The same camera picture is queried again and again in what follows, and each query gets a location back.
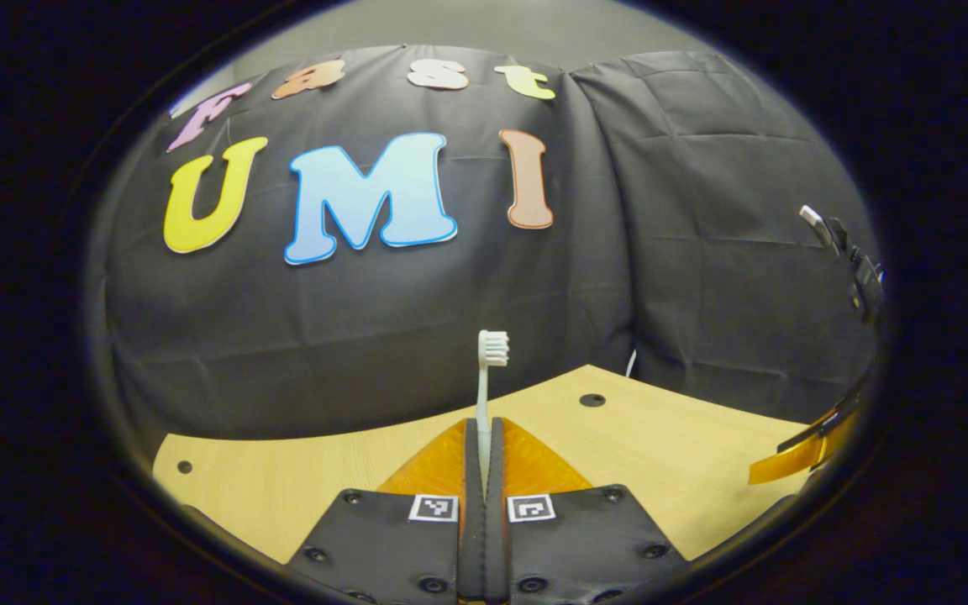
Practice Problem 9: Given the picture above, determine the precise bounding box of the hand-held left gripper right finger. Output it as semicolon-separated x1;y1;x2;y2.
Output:
487;416;691;604

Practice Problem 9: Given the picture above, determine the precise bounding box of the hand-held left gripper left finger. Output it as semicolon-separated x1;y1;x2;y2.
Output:
287;418;486;604

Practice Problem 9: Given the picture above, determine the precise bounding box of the white toothbrush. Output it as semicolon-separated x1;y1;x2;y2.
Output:
476;329;510;497

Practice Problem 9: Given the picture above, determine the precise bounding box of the black backdrop cloth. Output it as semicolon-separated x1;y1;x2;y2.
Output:
93;44;884;459

